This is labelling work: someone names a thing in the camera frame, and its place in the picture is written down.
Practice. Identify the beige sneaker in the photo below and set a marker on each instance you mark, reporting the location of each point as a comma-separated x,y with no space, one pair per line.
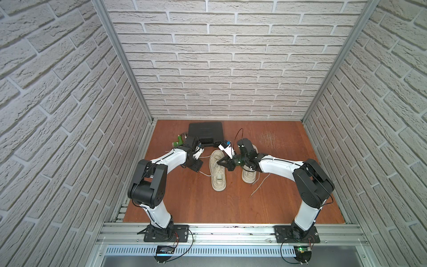
252,177
217,172

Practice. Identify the black plastic tool case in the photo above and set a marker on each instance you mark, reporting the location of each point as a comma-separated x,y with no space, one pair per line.
210,134

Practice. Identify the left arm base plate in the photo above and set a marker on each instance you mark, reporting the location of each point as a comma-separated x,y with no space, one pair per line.
176,233

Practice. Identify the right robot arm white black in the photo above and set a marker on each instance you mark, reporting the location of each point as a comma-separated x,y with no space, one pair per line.
314,185

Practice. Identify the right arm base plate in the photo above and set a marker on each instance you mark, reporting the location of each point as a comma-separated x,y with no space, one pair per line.
293,234

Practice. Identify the left controller board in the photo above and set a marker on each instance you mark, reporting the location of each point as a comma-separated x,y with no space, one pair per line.
164,253

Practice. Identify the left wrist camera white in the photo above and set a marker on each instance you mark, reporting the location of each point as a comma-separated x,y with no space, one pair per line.
198,153

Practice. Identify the left corner aluminium post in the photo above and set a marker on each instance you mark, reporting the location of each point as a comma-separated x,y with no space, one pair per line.
116,44

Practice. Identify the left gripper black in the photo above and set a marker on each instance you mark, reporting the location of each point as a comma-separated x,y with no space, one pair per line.
194,163

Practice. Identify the aluminium front rail frame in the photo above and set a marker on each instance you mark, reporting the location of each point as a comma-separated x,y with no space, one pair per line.
226,240

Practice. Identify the controller board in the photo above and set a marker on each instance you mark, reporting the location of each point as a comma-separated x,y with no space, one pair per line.
164,253
303,254

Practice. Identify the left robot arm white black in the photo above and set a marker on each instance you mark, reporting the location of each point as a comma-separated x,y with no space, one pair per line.
148,186

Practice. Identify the right controller board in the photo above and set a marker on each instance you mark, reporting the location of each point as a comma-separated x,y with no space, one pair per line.
303,254

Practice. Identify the right corner aluminium post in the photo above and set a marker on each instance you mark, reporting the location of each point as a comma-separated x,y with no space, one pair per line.
356,30

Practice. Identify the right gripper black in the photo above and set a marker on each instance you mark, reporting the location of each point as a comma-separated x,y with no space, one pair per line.
228,164

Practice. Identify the green handled tool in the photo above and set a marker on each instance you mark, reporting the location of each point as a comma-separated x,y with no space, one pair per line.
180,140

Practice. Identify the corner aluminium post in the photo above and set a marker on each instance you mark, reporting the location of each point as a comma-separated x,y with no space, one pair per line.
356,30
116,44

